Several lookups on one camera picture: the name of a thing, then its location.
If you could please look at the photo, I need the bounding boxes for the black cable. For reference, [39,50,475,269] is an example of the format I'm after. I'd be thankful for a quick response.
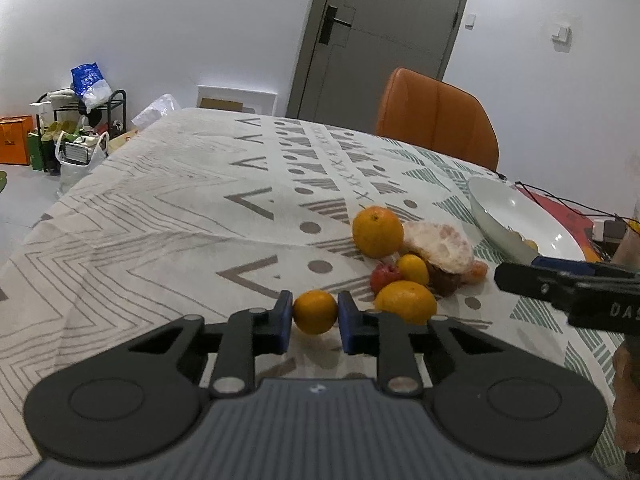
[497,172,628,223]

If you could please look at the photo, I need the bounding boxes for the large orange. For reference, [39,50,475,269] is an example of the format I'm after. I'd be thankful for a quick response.
[352,205,405,259]

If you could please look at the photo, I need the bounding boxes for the blue plastic bag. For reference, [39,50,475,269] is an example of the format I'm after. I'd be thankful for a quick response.
[70,62,113,111]

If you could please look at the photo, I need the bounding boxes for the black door handle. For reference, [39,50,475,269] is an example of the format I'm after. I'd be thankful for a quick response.
[318,5,353,45]

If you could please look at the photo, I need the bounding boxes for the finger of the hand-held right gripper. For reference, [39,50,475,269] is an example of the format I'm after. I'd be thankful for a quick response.
[494,261,597,312]
[531,255,640,282]

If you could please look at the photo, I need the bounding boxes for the medium orange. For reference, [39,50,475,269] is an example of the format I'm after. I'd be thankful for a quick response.
[374,280,439,326]

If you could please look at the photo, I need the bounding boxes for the person's right hand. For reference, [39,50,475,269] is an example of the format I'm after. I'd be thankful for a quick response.
[613,341,640,462]

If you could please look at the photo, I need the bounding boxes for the white plastic shopping bag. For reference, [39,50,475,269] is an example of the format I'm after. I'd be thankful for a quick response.
[54,131,110,196]

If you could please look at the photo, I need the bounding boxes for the white plate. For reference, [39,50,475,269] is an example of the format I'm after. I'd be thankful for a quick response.
[467,176,587,266]

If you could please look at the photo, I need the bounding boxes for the small red fruit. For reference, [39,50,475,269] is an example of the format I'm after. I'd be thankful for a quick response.
[370,262,402,296]

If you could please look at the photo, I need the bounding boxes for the peeled pale citrus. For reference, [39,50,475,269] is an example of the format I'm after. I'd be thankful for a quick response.
[401,221,476,276]

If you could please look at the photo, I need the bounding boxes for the green box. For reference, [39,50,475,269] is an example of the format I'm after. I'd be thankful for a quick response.
[27,130,56,171]

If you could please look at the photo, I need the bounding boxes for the clear plastic bag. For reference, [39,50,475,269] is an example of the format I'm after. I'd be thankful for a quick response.
[131,93,182,131]

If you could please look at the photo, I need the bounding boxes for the grey door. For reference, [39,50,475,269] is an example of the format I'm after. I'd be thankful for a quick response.
[286,0,478,136]

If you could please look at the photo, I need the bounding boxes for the black metal rack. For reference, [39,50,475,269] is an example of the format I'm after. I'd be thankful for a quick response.
[35,89,127,173]

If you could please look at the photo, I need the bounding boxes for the small orange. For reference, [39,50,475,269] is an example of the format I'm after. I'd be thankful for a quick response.
[292,290,339,336]

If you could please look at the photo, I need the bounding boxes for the brown cardboard box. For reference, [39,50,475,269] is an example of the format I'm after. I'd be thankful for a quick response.
[107,129,143,153]

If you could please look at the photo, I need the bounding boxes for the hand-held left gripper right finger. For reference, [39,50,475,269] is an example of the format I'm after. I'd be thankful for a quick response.
[337,290,506,397]

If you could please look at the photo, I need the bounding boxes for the beige box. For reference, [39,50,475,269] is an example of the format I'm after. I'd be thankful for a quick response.
[614,232,640,267]

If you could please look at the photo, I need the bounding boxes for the yellow kumquat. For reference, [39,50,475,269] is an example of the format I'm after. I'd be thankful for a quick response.
[396,254,431,287]

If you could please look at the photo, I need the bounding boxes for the patterned tablecloth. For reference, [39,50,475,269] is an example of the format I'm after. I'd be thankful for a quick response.
[0,107,640,480]

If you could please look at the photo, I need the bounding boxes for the red mat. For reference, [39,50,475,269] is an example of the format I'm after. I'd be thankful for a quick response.
[517,187,601,261]

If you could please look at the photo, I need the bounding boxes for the orange leather chair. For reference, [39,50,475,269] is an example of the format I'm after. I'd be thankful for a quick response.
[375,67,501,172]

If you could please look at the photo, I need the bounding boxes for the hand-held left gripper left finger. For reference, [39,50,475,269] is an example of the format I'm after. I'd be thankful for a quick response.
[125,290,294,400]

